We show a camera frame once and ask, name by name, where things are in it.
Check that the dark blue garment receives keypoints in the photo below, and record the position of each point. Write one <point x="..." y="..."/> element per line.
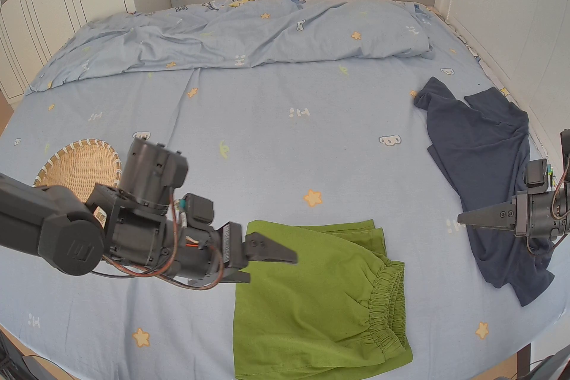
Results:
<point x="481" y="155"/>

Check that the green shorts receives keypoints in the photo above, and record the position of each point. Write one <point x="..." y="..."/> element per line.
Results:
<point x="311" y="302"/>

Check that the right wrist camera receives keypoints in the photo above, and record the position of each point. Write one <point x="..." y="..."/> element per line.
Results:
<point x="535" y="174"/>

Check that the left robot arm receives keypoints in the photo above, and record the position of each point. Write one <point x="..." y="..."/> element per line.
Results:
<point x="53" y="227"/>

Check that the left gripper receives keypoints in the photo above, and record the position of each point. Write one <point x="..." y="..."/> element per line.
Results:
<point x="200" y="262"/>

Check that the round woven basket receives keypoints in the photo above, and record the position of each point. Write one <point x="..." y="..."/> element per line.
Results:
<point x="75" y="166"/>

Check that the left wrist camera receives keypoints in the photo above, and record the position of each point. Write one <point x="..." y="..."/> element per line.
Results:
<point x="199" y="213"/>

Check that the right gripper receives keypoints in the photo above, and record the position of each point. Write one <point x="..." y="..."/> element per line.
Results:
<point x="539" y="213"/>

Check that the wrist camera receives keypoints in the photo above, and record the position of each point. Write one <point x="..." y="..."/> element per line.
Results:
<point x="535" y="174"/>
<point x="199" y="213"/>

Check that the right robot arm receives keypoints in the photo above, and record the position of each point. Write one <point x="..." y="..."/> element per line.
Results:
<point x="565" y="146"/>

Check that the pale blue quilt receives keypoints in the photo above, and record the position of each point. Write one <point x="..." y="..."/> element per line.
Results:
<point x="222" y="39"/>

